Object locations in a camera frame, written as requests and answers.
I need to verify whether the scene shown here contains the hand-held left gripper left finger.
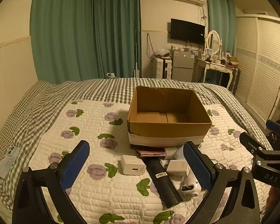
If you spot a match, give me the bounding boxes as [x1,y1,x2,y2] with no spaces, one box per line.
[12,140,91,224]

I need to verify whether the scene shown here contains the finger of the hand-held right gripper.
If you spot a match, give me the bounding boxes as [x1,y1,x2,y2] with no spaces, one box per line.
[266,120,280,145]
[239,132,267,155]

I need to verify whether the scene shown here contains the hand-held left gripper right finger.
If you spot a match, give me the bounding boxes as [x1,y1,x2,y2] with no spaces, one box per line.
[182,141,263,224]

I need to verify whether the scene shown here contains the white rectangular box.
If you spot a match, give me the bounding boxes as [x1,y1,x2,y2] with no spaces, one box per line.
[166,159,189,176]

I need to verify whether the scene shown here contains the white plastic bottle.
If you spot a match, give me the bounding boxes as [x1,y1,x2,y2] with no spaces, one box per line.
[174,146,186,160]

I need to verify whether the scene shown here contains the small white device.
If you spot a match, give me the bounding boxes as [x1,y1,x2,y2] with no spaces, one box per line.
[181,176,202,197]

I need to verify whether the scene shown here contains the black cylinder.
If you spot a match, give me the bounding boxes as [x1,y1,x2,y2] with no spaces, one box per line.
[145,157,183,209]

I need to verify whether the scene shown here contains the brown cardboard box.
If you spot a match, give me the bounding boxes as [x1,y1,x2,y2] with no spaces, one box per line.
[127,86,212,148]

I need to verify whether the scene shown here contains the pink phone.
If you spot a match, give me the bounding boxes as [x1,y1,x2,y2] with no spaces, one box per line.
[136,147,167,157]

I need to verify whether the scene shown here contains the white power adapter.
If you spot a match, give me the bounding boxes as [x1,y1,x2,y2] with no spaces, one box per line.
[120,154,147,175]

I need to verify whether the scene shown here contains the floral quilted blanket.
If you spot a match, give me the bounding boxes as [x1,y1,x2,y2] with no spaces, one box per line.
[28,99,271,224]

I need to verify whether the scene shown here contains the dark suitcase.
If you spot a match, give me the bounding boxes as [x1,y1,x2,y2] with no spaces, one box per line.
[229,67,241,92]

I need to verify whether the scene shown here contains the pale smartphone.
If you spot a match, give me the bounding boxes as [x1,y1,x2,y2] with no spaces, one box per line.
[0,146,21,180]

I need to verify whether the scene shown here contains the white louvred wardrobe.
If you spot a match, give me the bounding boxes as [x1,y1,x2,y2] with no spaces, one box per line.
[233,14,280,124]

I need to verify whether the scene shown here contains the white dressing table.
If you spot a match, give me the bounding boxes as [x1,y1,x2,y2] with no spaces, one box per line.
[196,57,235,89]

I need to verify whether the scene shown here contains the silver fridge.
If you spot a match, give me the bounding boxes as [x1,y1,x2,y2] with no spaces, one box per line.
[169,49,196,83]

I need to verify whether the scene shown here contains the white suitcase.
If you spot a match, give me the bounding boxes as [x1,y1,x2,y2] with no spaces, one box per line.
[153,57,172,80]

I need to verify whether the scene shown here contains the oval white mirror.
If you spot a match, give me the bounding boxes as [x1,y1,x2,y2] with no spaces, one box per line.
[205,30,222,55]

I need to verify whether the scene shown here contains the light green curtain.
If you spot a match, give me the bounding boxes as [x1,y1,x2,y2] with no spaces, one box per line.
[206,0,237,59]

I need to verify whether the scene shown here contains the clear plastic bag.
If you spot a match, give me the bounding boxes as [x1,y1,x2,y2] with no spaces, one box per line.
[154,49,171,57]

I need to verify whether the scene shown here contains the white mop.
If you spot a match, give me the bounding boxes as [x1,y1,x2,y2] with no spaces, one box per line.
[133,29,140,78]

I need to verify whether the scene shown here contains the wide green curtain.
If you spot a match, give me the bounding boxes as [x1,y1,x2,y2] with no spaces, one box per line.
[31,0,94,84]

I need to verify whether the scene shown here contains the black wall television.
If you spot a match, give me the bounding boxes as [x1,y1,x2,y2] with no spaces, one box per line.
[170,18,205,45]

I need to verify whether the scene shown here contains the hanging wall cables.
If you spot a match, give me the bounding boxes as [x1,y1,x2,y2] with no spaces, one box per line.
[147,33,155,59]

